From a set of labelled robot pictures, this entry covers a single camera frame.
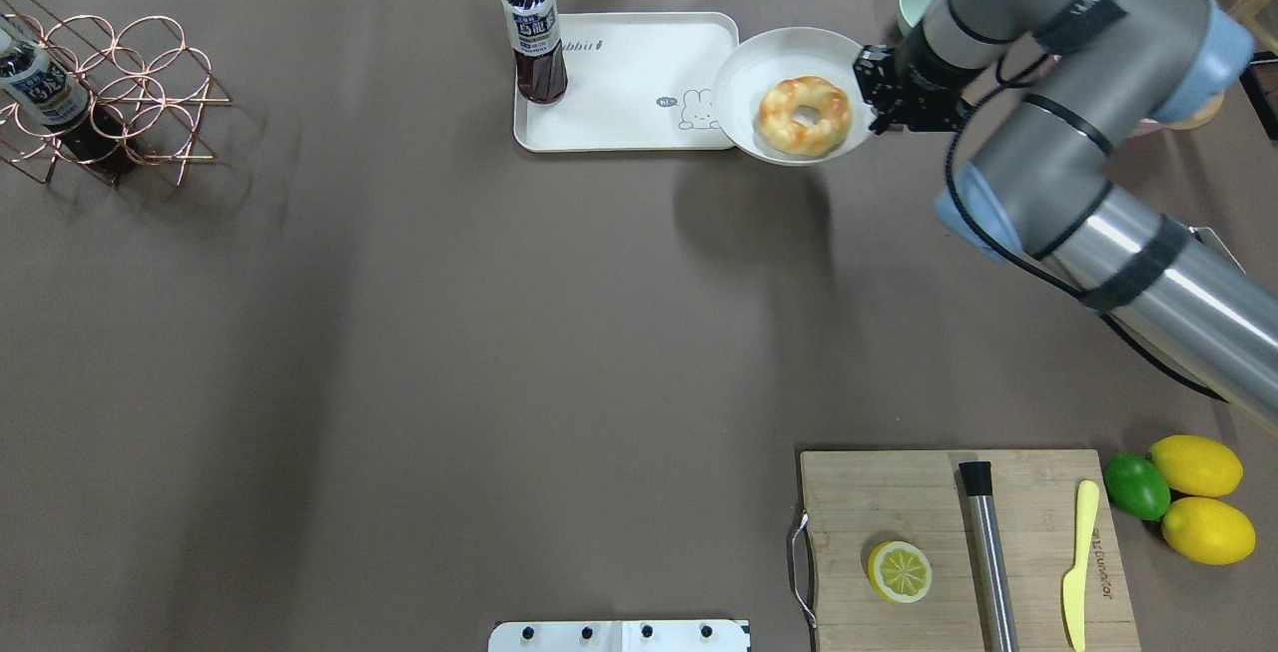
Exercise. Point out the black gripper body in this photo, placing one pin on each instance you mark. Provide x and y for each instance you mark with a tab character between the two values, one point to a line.
917	99

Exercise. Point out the glazed yellow donut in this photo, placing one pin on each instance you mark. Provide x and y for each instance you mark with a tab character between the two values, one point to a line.
806	116

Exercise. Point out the white plate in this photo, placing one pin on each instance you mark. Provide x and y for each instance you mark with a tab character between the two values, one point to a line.
763	61

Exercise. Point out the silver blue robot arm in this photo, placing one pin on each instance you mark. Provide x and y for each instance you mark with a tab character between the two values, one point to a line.
1035	194

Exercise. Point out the cream rabbit tray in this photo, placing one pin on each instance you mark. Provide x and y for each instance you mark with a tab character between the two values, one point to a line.
638	81

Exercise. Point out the dark tea bottle on tray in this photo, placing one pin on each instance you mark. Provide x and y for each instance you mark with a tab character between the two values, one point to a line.
534	34

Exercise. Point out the pink bowl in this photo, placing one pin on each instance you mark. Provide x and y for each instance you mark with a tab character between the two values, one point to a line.
1146	126

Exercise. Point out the wooden stand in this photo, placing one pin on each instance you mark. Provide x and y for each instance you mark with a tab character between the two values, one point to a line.
1243	23

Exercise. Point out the wooden cutting board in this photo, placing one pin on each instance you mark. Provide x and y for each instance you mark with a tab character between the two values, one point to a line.
857	500

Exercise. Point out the green lime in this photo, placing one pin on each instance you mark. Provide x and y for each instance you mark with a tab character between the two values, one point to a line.
1134	485

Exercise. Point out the yellow lemon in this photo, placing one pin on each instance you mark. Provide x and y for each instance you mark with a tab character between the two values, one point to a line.
1194	464
1208	531

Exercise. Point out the half lemon slice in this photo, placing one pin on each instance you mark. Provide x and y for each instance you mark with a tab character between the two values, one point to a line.
900	572

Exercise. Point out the steel black-capped tube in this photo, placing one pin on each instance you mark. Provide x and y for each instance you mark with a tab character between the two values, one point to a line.
977	486

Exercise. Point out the yellow plastic knife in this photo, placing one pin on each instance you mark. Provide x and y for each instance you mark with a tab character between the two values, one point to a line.
1074	582

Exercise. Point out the tea bottle in rack rear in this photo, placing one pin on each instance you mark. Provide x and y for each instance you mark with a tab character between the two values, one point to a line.
62	104

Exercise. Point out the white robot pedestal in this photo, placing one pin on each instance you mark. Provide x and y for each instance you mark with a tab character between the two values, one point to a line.
622	635

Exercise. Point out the copper wire bottle rack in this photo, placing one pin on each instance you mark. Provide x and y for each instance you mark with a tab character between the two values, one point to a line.
158	86

